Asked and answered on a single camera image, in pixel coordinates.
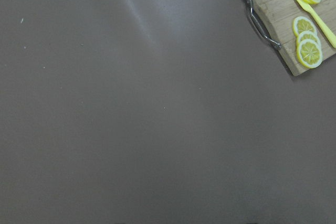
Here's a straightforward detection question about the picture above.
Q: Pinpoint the yellow plastic knife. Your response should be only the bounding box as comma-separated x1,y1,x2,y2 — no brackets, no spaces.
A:
296,0,336,48

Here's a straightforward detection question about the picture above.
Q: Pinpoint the lemon slice front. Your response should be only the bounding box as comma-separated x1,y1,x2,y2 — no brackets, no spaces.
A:
296,39,323,69

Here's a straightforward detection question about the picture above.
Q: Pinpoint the lemon slice middle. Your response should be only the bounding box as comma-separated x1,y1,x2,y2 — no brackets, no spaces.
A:
292,16,317,37

